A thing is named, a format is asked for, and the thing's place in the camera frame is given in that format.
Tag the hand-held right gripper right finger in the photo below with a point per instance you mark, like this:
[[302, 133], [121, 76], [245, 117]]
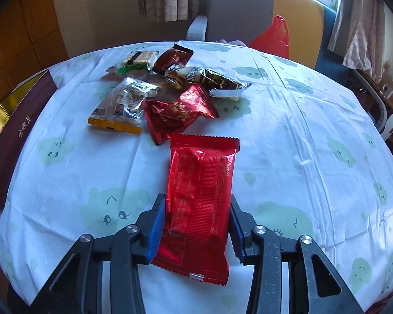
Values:
[[237, 235]]

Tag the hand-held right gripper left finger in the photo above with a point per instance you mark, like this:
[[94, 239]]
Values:
[[155, 235]]

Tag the bright red snack packet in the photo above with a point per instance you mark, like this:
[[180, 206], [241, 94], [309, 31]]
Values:
[[199, 186]]

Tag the dark red crinkled foil packet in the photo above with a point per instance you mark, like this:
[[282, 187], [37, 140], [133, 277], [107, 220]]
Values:
[[173, 114]]

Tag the clear snack packet red label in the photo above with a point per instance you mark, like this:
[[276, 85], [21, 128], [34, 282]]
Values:
[[124, 104]]

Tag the small white packet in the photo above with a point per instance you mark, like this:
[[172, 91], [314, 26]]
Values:
[[229, 95]]

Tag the black yellow long packet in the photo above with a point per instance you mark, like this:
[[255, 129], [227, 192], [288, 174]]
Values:
[[219, 80]]

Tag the striped silver small packet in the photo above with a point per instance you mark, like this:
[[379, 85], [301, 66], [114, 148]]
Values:
[[183, 76]]

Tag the maroon gift box gold interior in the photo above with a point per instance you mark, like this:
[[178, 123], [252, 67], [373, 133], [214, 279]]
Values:
[[16, 137]]

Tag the dark brown foil packet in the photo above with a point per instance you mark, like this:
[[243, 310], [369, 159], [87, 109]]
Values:
[[172, 59]]

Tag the green yellow cracker packet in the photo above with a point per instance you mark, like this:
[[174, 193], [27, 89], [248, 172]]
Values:
[[140, 58]]

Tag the white tablecloth with green print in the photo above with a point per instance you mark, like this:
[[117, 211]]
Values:
[[298, 130]]

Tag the pink cloth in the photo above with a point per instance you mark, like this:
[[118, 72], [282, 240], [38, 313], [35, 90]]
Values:
[[231, 42]]

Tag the red plastic bag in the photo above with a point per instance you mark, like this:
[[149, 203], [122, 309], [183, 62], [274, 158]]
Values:
[[271, 37]]

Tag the grey yellow blue armchair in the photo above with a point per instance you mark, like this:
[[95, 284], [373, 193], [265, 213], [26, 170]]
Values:
[[239, 6]]

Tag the orange wooden wardrobe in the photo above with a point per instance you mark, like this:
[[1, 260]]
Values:
[[29, 23]]

